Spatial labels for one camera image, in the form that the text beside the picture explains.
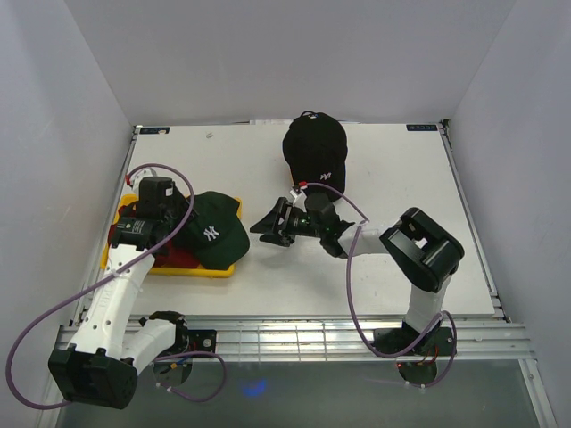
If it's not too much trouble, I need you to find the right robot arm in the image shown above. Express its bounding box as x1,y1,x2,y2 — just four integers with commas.
250,193,465,358

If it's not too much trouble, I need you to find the aluminium frame rail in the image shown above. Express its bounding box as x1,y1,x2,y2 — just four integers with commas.
57,317,536,363

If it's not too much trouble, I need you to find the black cap white logo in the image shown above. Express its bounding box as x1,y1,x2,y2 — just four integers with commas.
282,111,348,193

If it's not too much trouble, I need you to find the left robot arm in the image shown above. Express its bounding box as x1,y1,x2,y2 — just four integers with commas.
48,168,214,409

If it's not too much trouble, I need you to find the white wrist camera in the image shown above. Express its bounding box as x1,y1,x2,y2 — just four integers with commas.
125,167,157,190
288,181,308,209

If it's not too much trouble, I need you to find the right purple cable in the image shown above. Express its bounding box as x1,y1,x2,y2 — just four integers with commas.
294,180,457,391

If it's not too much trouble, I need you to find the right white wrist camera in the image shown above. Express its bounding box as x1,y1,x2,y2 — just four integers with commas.
288,181,308,209

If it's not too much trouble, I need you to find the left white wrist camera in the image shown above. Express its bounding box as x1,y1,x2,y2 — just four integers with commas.
125,167,157,190

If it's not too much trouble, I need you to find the red baseball cap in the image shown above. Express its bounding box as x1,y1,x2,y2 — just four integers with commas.
107,198,202,269

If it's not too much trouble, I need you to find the dark green baseball cap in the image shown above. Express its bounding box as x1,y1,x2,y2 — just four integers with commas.
172,191,250,269

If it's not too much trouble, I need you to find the yellow plastic tray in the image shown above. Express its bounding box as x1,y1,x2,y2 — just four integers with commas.
100,193,236,278

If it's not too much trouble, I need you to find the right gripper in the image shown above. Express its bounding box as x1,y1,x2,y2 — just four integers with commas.
250,197,324,248

